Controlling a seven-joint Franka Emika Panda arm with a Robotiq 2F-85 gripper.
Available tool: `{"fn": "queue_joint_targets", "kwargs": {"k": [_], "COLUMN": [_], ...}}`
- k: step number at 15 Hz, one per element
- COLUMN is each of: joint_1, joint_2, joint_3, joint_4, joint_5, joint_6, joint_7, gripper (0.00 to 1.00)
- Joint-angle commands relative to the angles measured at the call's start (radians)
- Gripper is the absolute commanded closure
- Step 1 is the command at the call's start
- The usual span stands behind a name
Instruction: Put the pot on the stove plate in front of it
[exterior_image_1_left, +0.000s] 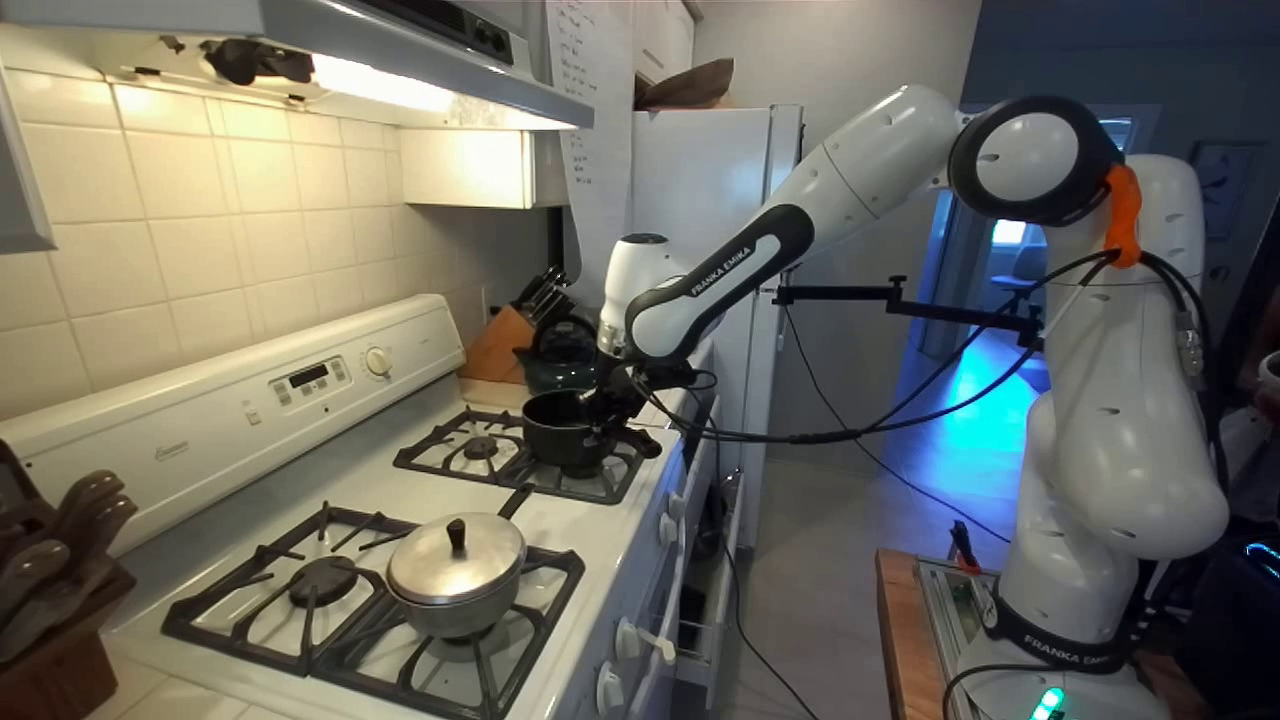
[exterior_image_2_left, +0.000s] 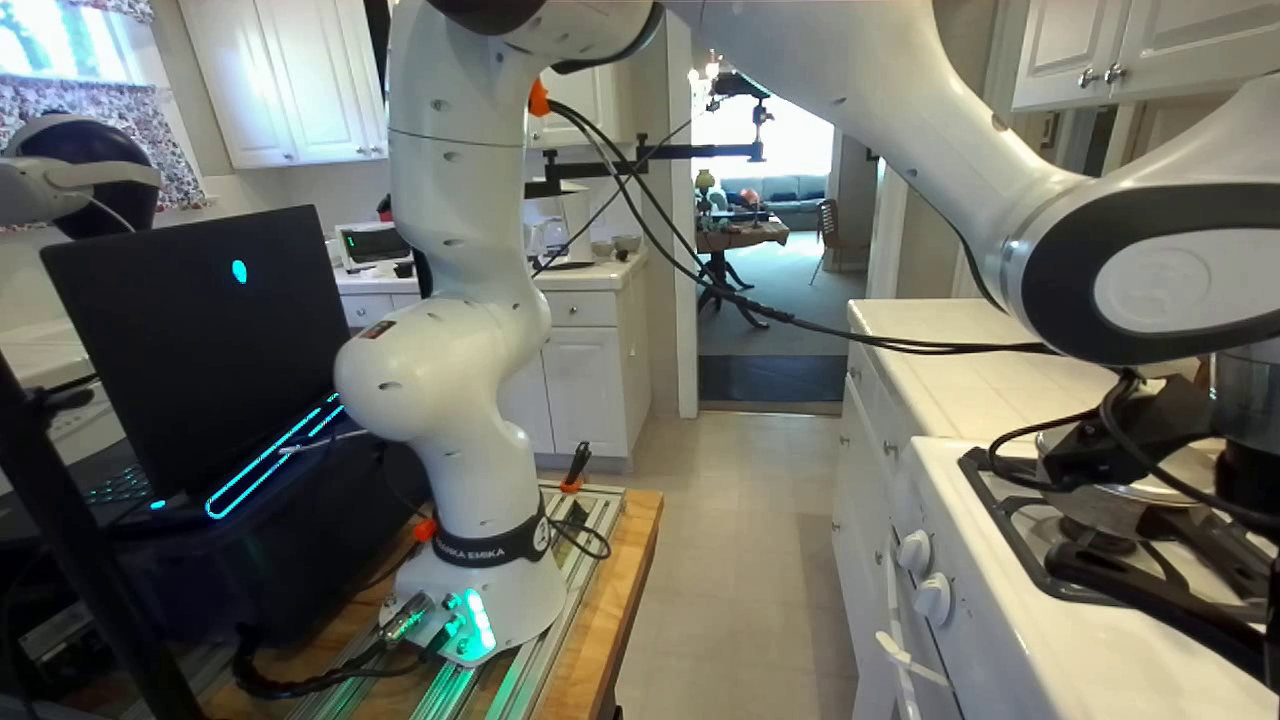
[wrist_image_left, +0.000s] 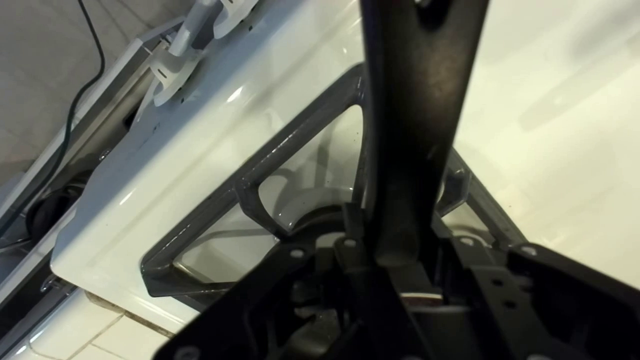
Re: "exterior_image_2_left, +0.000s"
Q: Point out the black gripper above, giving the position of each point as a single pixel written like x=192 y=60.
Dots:
x=1255 y=480

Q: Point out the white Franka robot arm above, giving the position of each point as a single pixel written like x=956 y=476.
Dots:
x=440 y=373

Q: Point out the silver metal pot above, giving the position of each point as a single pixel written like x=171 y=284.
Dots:
x=1087 y=515

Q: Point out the white gas stove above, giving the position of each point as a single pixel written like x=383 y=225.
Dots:
x=1043 y=652

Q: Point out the white stove knob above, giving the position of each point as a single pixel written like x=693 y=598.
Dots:
x=935 y=598
x=912 y=550

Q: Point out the white tiled counter cabinet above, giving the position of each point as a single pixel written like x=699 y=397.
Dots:
x=865 y=534

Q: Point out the gray sofa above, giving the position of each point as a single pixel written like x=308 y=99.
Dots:
x=793 y=201

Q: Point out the wooden table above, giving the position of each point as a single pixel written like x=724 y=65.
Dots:
x=612 y=603

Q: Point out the white base kitchen cabinets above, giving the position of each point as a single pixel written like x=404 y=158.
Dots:
x=587 y=387

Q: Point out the orange emergency stop button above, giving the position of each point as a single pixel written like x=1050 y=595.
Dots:
x=426 y=529

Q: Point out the black countertop device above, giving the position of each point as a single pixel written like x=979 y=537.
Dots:
x=372 y=247

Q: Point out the black laptop cyan lights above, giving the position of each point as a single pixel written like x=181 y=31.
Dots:
x=185 y=360

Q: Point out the black tripod leg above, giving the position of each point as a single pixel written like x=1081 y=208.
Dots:
x=66 y=534

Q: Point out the black white VR headset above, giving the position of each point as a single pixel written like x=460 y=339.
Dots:
x=66 y=172

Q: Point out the bright window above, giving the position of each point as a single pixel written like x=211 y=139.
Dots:
x=52 y=43

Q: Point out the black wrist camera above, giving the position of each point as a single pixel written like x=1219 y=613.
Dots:
x=1123 y=426

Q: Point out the white wall cabinet with knobs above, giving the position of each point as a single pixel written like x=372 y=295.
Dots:
x=1081 y=47

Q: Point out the dark pedestal table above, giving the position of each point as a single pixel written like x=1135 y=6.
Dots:
x=724 y=247

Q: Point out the small black stand camera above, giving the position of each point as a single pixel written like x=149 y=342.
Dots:
x=738 y=90

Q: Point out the black camera stand frame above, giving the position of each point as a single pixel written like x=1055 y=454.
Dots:
x=642 y=161

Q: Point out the white wall cabinets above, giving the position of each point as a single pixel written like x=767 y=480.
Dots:
x=281 y=82

